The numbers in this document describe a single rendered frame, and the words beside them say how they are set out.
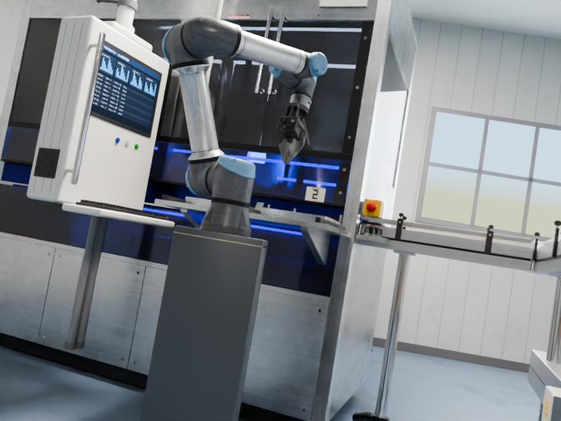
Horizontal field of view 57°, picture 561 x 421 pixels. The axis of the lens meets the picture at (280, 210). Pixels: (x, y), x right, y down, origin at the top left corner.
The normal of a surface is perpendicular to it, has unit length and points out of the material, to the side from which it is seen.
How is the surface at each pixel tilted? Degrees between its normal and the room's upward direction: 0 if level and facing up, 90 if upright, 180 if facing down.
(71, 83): 90
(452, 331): 90
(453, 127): 90
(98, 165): 90
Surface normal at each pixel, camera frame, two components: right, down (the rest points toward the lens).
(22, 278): -0.33, -0.11
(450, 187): -0.03, -0.07
